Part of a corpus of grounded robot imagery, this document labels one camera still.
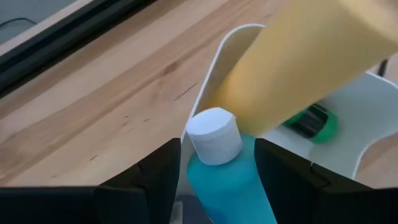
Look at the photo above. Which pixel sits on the white plastic caddy bin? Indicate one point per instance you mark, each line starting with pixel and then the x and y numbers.
pixel 357 124

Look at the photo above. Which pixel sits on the large yellow paint bottle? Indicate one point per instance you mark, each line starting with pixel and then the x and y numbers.
pixel 295 62

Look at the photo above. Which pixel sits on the small green paint bottle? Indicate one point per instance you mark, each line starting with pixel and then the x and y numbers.
pixel 326 130

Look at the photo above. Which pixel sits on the large turquoise paint bottle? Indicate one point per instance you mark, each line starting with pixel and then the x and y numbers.
pixel 227 186

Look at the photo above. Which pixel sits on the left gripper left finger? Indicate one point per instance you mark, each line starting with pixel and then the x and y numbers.
pixel 149 193

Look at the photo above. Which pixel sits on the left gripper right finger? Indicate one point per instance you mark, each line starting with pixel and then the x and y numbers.
pixel 286 186

